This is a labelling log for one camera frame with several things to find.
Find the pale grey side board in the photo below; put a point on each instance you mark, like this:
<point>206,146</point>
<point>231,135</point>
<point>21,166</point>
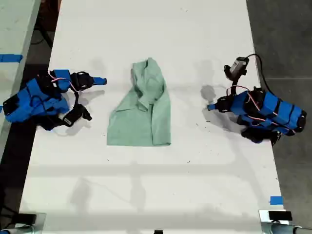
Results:
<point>14,29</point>

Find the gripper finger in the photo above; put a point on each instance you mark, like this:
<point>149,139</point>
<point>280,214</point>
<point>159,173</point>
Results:
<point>98,83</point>
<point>98,79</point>
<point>213,105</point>
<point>213,109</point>

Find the long blue tape strip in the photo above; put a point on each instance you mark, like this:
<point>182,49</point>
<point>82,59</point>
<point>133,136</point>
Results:
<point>11,58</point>

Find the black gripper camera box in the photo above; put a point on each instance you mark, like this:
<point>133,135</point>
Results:
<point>73,117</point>
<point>238,65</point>

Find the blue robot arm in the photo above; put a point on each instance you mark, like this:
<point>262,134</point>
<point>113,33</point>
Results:
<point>280,109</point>
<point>29,97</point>

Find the silver metal bracket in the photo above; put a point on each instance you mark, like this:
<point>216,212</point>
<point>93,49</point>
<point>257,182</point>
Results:
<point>264,224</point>

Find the black camera stalk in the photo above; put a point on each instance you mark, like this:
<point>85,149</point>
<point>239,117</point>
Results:
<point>236,83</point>
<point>76,98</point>

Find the small black box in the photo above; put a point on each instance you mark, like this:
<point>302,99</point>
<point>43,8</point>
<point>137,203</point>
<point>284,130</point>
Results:
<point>27,218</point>
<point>279,216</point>

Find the short blue tape strip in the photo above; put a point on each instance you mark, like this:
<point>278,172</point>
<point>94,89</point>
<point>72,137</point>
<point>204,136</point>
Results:
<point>276,200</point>

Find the pale green T-shirt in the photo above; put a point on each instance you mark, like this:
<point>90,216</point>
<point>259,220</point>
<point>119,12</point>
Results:
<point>136,122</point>

